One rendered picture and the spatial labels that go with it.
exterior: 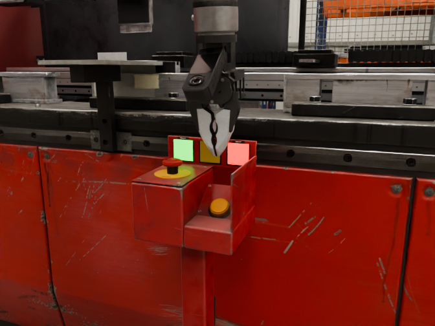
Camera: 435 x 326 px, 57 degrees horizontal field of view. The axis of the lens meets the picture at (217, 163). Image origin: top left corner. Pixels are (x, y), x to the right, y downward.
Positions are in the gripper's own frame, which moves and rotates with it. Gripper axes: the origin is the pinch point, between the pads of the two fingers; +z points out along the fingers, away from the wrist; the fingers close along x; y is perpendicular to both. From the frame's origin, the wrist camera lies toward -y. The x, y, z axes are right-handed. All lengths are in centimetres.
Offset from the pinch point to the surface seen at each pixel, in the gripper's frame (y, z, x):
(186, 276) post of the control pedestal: -2.0, 26.6, 6.5
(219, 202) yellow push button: 1.3, 10.9, -0.1
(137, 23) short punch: 36, -23, 35
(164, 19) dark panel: 88, -26, 54
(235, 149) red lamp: 10.0, 2.5, -0.6
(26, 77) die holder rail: 33, -9, 75
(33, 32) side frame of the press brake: 88, -23, 122
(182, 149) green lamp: 9.9, 3.4, 11.3
